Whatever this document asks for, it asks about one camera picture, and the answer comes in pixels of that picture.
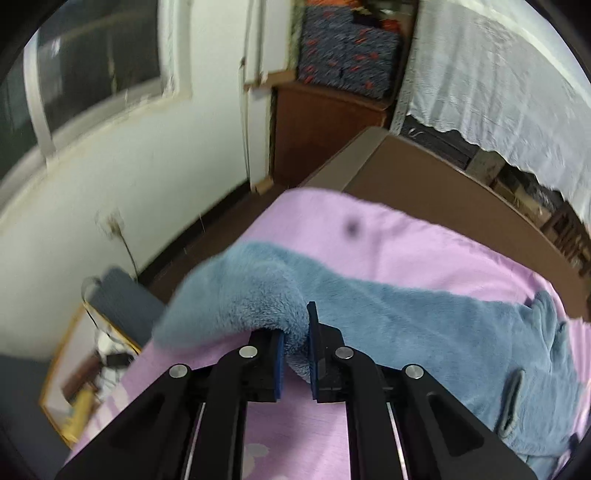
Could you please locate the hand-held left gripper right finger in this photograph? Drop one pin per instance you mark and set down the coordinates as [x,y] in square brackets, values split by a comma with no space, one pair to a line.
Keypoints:
[313,355]

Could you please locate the blue fleece garment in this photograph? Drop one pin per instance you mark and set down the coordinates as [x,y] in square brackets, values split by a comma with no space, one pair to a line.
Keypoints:
[415,332]

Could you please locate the purple printed bedsheet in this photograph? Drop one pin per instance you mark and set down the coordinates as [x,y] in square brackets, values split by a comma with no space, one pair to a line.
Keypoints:
[415,249]

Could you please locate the gold framed mirror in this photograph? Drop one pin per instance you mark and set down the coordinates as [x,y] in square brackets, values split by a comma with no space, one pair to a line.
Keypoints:
[60,374]

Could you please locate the white lace curtain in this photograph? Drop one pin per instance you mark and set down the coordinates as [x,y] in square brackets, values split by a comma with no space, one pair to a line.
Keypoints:
[485,69]

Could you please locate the white framed window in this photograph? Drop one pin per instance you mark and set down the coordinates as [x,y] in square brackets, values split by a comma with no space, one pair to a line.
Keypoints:
[92,46]

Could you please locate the white leaning board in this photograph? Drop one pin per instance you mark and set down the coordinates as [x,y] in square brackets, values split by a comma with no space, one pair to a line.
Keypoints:
[272,37]

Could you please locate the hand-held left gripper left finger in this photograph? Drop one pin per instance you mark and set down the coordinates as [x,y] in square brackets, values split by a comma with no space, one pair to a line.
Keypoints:
[279,364]

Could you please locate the low wooden cabinet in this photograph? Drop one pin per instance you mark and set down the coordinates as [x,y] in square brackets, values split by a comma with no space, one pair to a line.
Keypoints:
[318,129]

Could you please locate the stack of blue patterned boxes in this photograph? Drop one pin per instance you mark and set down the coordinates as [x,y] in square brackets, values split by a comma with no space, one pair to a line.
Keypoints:
[346,55]

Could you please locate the brown wooden table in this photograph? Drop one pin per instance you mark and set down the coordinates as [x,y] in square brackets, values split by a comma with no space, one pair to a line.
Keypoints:
[438,184]

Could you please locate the dark grey chair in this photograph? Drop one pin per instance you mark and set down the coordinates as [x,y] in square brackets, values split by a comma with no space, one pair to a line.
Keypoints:
[124,295]

